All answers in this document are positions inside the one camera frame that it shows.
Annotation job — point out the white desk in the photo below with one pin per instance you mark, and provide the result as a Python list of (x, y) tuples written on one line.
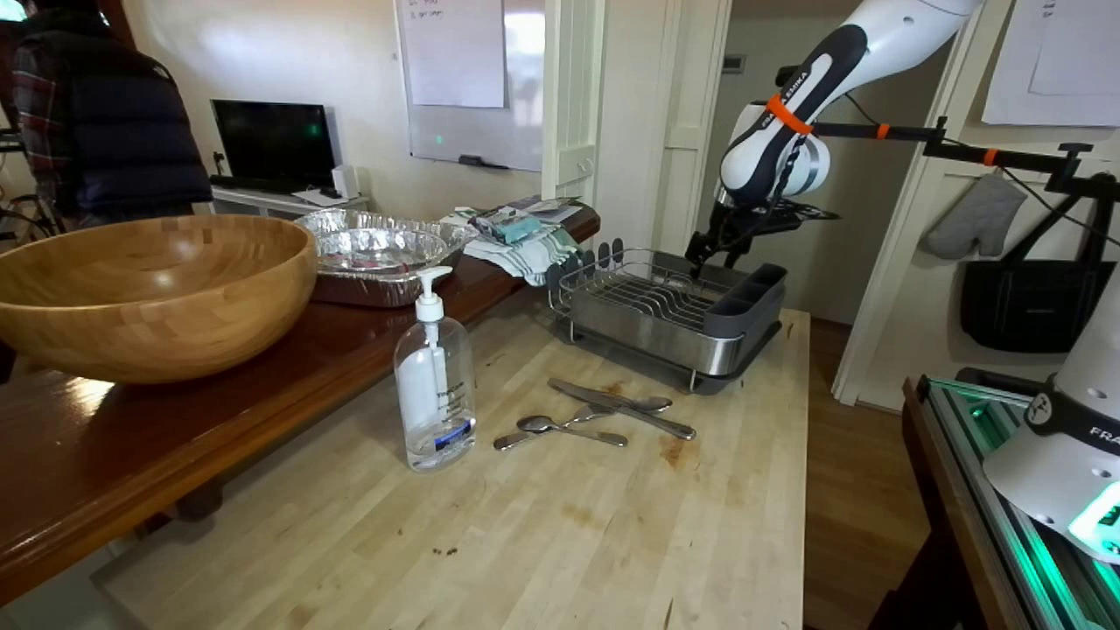
[(265, 200)]

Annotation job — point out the metal spoon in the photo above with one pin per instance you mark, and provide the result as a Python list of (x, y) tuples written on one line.
[(535, 425)]

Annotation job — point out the green lit robot stand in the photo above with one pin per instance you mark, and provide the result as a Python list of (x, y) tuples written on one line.
[(968, 466)]

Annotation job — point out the metal utensils on table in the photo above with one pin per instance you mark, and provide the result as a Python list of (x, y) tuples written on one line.
[(652, 418)]

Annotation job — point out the striped kitchen towel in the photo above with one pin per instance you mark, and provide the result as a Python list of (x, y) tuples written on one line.
[(527, 250)]

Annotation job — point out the large wooden bowl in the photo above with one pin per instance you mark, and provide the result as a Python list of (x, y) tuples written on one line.
[(152, 298)]

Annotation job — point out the black computer monitor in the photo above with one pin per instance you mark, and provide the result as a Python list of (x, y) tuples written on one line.
[(273, 146)]

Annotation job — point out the teal packet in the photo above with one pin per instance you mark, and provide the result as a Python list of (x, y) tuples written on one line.
[(519, 229)]

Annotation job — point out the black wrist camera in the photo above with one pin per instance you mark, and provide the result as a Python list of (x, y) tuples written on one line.
[(810, 212)]

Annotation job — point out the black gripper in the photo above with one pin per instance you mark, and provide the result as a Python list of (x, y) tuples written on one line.
[(755, 226)]

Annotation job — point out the person in dark vest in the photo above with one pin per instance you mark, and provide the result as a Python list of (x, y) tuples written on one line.
[(108, 116)]

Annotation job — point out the white paper sheet on whiteboard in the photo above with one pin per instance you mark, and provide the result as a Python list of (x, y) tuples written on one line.
[(453, 54)]

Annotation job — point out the black camera boom stand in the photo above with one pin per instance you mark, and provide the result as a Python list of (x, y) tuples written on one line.
[(968, 150)]

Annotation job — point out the black hanging bag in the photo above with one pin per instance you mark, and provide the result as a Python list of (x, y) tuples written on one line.
[(1032, 303)]

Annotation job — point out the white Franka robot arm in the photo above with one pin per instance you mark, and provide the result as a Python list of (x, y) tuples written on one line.
[(818, 81)]

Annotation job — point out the steel and grey plate rack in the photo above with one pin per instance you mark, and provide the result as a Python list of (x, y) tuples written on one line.
[(665, 318)]

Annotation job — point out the wall whiteboard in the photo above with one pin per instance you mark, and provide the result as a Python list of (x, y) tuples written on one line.
[(519, 116)]

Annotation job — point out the brown wooden table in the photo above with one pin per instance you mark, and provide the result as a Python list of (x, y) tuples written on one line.
[(91, 466)]

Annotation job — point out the clear pump sanitizer bottle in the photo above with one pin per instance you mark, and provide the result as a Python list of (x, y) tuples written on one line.
[(435, 396)]

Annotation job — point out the metal fork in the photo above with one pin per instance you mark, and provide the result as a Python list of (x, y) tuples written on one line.
[(618, 407)]

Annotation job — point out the white wall poster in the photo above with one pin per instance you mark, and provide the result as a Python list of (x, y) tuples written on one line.
[(1052, 65)]

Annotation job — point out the grey oven mitt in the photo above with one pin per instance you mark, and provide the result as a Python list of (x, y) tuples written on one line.
[(974, 214)]

